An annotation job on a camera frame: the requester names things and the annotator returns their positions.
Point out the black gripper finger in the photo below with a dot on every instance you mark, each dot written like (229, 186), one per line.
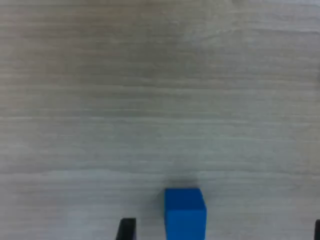
(127, 229)
(317, 230)

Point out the blue cube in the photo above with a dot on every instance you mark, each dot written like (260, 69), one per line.
(185, 217)

